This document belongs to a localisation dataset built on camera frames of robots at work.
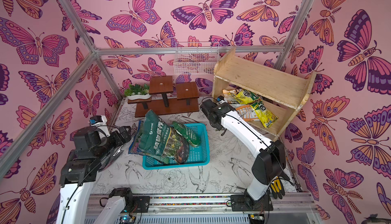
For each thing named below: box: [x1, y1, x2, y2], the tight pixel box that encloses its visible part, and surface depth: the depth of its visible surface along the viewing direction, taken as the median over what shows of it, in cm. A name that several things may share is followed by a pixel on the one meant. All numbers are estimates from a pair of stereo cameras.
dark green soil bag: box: [138, 109, 190, 165], surface depth 77 cm
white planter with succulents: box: [124, 83, 152, 101], surface depth 97 cm
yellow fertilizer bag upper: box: [222, 88, 260, 105], surface depth 83 cm
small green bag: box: [172, 121, 201, 147], surface depth 87 cm
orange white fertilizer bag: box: [235, 104, 260, 122], surface depth 78 cm
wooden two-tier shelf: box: [212, 47, 317, 143], surface depth 71 cm
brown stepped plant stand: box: [127, 75, 200, 118], surface depth 105 cm
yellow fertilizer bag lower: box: [249, 100, 279, 129], surface depth 79 cm
